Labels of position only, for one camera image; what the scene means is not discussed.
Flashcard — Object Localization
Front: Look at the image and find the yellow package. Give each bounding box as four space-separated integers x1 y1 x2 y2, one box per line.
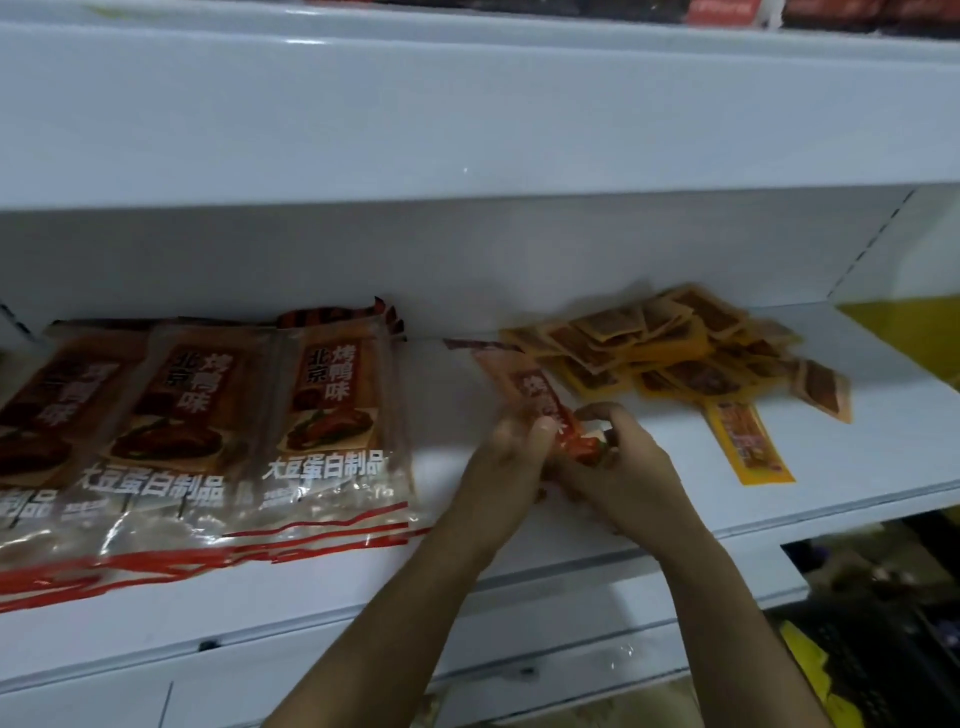
838 296 960 393

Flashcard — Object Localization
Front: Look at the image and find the black plastic basket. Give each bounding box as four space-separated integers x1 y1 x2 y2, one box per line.
772 592 960 728

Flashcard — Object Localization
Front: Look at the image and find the person's right forearm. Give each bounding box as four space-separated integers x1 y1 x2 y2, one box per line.
639 517 835 728

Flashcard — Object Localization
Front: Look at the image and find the pile of yellow sachets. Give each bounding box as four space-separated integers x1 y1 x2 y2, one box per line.
501 283 854 426

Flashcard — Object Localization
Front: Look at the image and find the yellow plastic wrapper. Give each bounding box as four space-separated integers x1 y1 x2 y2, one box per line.
778 621 865 728

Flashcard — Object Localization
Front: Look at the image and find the long yellow snack packet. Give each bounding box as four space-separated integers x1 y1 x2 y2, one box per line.
703 399 796 486

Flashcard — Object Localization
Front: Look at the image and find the white metal shelf board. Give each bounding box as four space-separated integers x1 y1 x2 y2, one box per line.
0 300 960 695
0 541 811 728
0 0 960 213

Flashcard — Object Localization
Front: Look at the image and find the person's right hand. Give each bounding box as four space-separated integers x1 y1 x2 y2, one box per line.
546 402 703 553

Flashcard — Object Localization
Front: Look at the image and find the person's left forearm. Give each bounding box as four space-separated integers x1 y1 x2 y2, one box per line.
262 525 520 728

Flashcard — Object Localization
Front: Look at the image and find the small orange snack packet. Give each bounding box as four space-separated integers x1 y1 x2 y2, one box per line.
442 337 603 468

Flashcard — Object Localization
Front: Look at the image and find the person's left hand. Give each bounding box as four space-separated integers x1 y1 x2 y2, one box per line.
441 416 561 561

